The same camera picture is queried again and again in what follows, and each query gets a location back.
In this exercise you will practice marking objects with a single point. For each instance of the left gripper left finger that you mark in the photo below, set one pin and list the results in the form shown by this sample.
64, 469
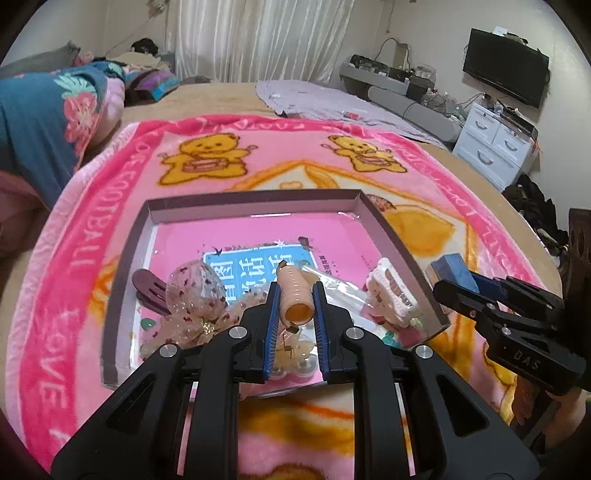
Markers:
175, 416

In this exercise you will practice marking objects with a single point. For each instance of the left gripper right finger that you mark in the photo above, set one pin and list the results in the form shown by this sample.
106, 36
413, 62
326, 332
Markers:
415, 417

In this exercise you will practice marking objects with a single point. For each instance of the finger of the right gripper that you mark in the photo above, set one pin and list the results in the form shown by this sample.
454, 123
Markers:
519, 296
461, 297

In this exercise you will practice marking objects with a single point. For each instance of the small blue jewelry box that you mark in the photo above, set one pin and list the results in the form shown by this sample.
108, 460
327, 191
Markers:
451, 267

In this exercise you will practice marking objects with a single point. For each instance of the white pink claw clip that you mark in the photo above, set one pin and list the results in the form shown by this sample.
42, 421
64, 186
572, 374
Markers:
390, 297

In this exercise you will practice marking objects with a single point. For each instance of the sheer butterfly bow clip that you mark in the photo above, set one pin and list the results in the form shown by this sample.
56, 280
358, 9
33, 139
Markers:
200, 307

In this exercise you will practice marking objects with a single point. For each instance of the maroon hair clip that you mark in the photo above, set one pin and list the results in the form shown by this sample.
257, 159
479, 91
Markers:
150, 291

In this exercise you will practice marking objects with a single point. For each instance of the clear plastic zip bag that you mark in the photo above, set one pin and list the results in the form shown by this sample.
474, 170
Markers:
339, 292

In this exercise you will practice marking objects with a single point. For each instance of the pearl earrings pair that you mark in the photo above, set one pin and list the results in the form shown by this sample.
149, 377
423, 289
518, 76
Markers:
296, 357

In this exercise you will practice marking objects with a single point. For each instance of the person's right hand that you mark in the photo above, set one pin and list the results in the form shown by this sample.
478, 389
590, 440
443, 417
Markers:
567, 433

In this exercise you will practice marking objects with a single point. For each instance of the pile of dark clothes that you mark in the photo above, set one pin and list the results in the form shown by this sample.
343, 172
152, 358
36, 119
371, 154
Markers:
539, 212

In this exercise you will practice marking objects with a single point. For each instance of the white drawer cabinet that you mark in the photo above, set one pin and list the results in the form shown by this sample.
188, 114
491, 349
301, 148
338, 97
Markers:
494, 148

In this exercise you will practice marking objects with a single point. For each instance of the pink bear fleece blanket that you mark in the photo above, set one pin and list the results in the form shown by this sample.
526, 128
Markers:
53, 376

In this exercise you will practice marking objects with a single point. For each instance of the shallow cardboard box tray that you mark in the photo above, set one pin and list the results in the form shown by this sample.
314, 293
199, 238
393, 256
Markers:
122, 332

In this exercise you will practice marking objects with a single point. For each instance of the black flat television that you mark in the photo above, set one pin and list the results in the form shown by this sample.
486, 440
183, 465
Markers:
508, 65

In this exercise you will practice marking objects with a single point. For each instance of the lilac bed sheet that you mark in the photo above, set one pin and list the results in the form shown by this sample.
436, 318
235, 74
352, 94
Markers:
305, 100

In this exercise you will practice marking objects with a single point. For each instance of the white pleated curtain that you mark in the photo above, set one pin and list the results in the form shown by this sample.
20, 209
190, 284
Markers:
250, 41

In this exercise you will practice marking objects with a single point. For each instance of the blue floral quilt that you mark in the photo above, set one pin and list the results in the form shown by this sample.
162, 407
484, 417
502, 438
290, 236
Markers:
49, 120

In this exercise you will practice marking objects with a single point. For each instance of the purple striped pillow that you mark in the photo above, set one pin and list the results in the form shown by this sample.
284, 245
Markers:
148, 86

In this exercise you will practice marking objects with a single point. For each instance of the grey upholstered headboard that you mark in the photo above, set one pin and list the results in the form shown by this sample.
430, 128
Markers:
60, 58

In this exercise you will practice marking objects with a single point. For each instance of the grey wall shelf desk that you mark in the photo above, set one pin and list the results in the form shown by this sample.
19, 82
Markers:
411, 98

